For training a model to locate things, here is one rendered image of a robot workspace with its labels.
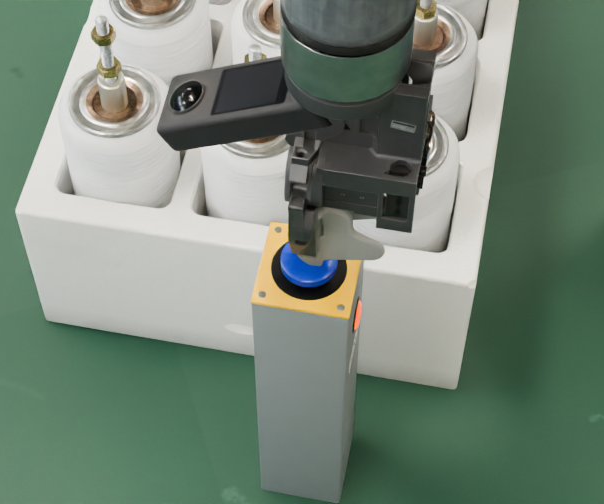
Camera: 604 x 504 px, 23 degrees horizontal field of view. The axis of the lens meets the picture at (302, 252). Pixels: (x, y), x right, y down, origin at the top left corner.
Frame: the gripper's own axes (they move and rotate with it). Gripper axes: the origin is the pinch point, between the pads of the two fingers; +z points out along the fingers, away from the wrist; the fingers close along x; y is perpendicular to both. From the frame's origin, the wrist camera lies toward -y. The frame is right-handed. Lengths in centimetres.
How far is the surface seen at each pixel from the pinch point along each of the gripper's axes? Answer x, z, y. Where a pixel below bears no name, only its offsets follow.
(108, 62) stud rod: 16.6, 3.6, -19.3
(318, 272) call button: -1.1, 1.3, 0.9
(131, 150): 13.0, 9.8, -17.1
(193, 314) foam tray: 9.5, 28.2, -12.3
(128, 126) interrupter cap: 14.6, 8.8, -17.6
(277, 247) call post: 1.3, 2.7, -2.5
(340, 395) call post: -3.5, 14.2, 3.2
